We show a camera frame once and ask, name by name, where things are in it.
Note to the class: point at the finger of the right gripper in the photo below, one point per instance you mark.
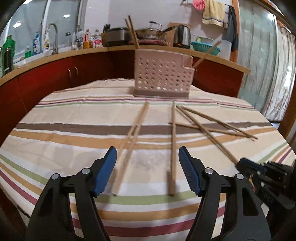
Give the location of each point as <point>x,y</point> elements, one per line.
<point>253,179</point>
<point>248,167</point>

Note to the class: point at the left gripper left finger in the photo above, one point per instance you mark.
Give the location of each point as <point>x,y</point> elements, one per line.
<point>51,218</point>

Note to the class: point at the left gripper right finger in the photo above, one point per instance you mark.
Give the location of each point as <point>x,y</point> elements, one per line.
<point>243,216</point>

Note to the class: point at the wooden kitchen countertop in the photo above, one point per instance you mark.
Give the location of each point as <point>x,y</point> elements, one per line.
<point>52,58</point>

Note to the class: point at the striped tablecloth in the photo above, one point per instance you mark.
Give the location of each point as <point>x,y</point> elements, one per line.
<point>68,130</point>

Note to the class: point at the wooden chopstick in basket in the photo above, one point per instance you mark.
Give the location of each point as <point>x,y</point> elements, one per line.
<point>206,54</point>
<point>131,33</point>

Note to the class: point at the white plastic container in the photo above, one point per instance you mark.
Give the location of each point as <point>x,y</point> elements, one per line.
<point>225,48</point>

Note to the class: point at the teal plastic colander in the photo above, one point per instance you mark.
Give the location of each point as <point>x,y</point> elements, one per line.
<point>203,47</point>

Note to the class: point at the pink perforated utensil basket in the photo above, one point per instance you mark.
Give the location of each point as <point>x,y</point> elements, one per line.
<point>162,74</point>

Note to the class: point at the dark hanging cloth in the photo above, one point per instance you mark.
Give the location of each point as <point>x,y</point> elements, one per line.
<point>231,34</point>

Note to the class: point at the steel electric kettle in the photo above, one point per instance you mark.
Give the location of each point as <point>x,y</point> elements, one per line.
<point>182,37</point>

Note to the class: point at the yellow hanging towel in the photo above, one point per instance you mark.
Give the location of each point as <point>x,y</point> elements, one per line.
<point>213,13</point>

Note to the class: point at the red induction cooker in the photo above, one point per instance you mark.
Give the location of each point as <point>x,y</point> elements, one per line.
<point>153,42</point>

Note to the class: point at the steel wok with lid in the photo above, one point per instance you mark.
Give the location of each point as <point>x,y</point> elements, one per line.
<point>153,32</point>

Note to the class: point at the pink rubber glove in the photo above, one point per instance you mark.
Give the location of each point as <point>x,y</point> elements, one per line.
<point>199,4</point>

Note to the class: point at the small green soap bottle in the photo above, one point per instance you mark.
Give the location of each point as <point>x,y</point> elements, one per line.
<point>28,52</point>

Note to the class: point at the blue detergent bottle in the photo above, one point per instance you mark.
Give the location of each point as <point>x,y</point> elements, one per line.
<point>37,44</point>

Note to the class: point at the black thermos flask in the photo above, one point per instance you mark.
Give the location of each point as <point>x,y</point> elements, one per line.
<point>8,61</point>

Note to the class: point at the white spray bottle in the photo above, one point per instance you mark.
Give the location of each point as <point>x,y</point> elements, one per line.
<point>46,42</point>

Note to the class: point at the green thermos bottle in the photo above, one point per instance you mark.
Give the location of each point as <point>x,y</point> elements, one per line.
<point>9,43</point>

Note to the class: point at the black rice cooker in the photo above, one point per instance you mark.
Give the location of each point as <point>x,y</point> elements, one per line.
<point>118,37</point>

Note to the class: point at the red white seasoning bag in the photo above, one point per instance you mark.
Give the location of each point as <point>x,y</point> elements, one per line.
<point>96,39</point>

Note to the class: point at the orange oil bottle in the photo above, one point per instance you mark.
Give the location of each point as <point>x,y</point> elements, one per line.
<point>87,40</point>

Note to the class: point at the window with curtain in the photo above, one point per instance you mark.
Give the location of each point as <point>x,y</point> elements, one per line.
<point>33,16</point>

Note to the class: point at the white mug green handle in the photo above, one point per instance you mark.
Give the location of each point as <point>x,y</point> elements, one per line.
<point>205,40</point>

